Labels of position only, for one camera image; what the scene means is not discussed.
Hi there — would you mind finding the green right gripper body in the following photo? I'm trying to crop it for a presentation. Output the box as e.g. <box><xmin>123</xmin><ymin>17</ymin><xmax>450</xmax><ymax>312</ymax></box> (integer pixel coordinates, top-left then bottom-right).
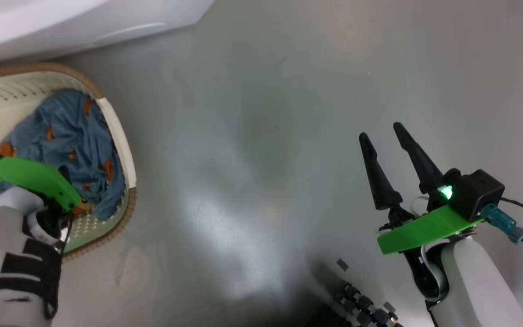
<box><xmin>376</xmin><ymin>195</ymin><xmax>484</xmax><ymax>255</ymax></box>

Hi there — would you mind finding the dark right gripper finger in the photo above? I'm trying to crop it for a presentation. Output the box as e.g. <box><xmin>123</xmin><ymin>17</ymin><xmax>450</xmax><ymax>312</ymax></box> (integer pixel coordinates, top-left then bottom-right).
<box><xmin>359</xmin><ymin>134</ymin><xmax>403</xmax><ymax>210</ymax></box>
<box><xmin>394</xmin><ymin>123</ymin><xmax>444</xmax><ymax>195</ymax></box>

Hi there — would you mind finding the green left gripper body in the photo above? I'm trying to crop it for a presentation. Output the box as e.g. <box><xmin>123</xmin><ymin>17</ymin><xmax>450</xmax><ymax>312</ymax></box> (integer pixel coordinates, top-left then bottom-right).
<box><xmin>0</xmin><ymin>157</ymin><xmax>80</xmax><ymax>212</ymax></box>

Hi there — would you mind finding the blue garment with orange print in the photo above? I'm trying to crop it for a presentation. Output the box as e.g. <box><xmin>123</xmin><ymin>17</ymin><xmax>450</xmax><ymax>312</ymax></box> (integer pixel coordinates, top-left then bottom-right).
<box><xmin>0</xmin><ymin>89</ymin><xmax>127</xmax><ymax>222</ymax></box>

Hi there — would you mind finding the white front-load washing machine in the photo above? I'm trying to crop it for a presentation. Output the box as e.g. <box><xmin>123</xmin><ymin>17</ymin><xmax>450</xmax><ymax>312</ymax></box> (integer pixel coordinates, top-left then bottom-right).
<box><xmin>0</xmin><ymin>0</ymin><xmax>217</xmax><ymax>68</ymax></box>

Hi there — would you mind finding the cream perforated laundry basket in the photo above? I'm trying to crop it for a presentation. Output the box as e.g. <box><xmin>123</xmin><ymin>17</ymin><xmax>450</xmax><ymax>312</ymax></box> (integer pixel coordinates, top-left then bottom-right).
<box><xmin>0</xmin><ymin>63</ymin><xmax>137</xmax><ymax>262</ymax></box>

